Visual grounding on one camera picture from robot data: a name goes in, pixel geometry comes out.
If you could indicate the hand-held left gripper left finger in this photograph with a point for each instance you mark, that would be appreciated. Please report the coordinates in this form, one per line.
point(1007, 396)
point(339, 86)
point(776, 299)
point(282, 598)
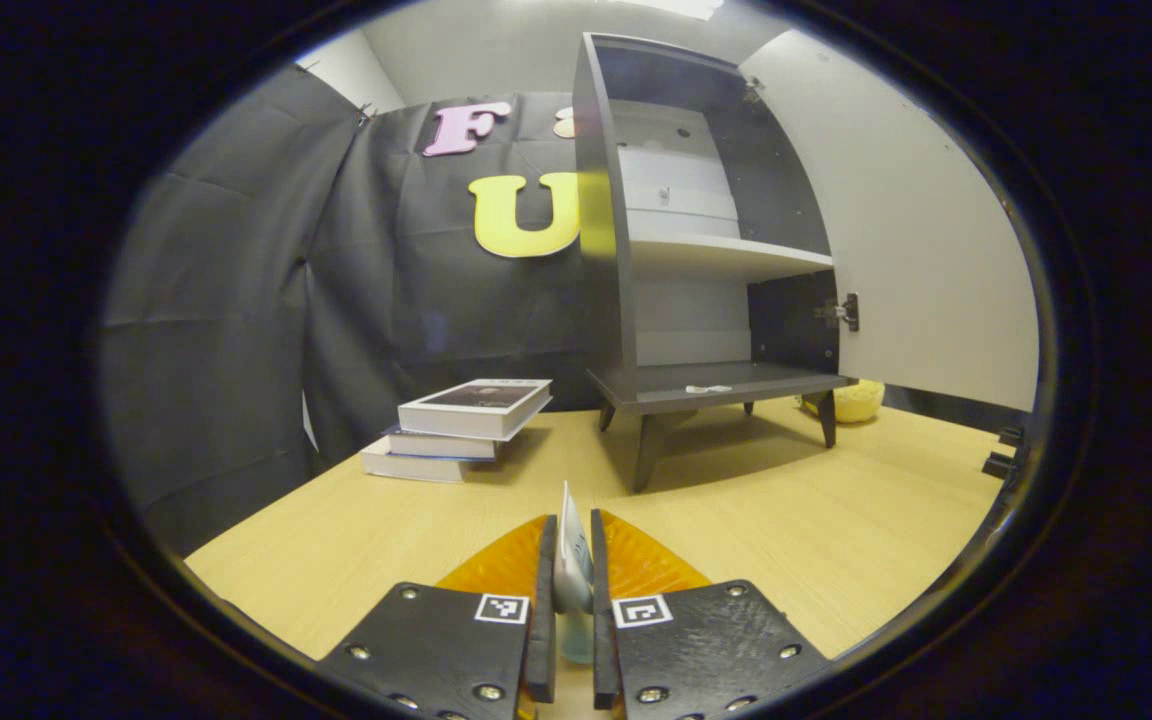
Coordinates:
point(543, 620)

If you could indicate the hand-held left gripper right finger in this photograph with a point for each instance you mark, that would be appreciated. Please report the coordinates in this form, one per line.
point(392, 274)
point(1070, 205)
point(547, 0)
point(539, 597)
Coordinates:
point(603, 620)

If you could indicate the blue and white bottle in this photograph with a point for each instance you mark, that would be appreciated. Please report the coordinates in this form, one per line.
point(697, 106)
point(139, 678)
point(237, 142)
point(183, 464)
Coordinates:
point(572, 560)

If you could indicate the dark grey cabinet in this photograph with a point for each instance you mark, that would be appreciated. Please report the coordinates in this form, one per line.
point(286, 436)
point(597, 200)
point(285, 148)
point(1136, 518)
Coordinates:
point(601, 250)

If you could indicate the grey cabinet door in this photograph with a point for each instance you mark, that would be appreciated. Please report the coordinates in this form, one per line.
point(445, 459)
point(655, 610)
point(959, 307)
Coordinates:
point(916, 250)

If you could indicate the metal cabinet door hinge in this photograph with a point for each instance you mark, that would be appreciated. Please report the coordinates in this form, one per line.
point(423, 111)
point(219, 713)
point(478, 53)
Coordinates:
point(841, 312)
point(754, 92)

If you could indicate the navy and white book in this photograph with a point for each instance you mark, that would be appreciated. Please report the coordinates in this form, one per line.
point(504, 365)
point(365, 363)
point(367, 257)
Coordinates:
point(441, 447)

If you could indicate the book with portrait cover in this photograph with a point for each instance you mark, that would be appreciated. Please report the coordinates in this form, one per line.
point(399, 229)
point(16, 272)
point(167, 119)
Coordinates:
point(476, 410)

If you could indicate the small white object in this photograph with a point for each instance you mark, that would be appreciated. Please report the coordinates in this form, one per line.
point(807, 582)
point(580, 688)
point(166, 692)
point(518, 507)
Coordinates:
point(708, 388)

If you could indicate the yellow round cushion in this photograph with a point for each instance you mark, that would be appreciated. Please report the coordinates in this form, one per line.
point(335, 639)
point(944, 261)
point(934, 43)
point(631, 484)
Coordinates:
point(861, 402)

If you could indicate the black backdrop cloth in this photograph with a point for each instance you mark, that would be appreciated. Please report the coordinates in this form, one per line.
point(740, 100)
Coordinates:
point(236, 300)

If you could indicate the large ceiling light panel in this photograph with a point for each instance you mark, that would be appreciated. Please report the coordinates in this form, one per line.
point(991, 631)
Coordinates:
point(681, 6)

